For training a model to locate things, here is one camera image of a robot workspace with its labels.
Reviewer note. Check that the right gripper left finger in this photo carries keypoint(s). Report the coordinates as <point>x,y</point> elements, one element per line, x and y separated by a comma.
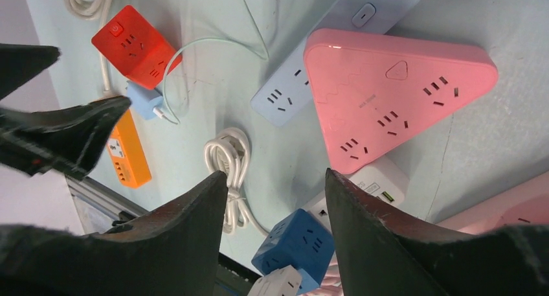
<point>38,261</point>

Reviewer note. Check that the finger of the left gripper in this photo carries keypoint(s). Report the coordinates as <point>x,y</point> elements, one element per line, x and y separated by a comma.
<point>69,140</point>
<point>21,63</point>

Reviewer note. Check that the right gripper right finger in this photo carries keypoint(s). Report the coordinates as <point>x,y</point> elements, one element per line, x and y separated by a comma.
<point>382,250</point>

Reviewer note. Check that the orange power strip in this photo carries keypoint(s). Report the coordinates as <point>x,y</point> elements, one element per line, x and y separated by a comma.
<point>126,153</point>

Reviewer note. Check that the dark blue cube socket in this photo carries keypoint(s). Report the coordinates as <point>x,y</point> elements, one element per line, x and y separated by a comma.
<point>301,241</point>

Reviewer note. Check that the small light blue charger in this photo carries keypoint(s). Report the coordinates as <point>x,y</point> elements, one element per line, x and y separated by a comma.
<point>147,103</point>

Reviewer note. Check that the white plug adapter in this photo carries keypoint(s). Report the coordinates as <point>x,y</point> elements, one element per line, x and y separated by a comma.
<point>280,282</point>

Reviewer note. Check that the red cube socket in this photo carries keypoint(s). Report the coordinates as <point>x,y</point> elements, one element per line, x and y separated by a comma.
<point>134,47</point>

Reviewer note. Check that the pink triangular power strip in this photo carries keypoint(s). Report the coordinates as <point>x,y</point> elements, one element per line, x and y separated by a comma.
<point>389,89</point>

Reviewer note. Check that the white power strip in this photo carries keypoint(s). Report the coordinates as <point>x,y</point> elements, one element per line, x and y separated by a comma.
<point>382,179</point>

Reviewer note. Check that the light blue table mat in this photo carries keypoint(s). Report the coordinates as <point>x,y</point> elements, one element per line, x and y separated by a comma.
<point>487,147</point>

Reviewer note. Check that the light blue power strip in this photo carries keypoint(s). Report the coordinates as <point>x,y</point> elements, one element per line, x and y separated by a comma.
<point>316,58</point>

